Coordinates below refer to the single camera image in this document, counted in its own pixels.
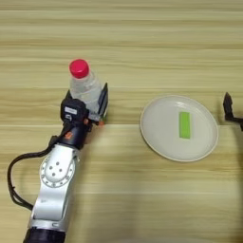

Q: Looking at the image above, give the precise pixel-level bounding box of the white round plate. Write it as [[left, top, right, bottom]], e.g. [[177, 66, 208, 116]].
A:
[[140, 94, 219, 163]]

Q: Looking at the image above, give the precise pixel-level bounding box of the clear bottle with red cap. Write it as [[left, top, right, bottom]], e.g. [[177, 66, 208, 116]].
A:
[[68, 58, 104, 116]]

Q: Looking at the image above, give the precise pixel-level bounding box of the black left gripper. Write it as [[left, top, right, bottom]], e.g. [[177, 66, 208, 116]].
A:
[[61, 82, 109, 151]]

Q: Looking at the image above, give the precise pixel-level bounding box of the green rectangular block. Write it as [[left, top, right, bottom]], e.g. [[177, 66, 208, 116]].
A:
[[178, 110, 192, 140]]

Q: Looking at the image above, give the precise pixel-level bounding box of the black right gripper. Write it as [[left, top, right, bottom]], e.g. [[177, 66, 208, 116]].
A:
[[222, 91, 243, 132]]

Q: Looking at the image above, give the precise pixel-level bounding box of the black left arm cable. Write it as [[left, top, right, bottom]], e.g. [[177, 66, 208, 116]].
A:
[[7, 135, 61, 212]]

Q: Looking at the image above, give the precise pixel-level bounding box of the left gripper labelled black box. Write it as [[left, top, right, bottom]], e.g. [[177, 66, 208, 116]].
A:
[[60, 97, 90, 123]]

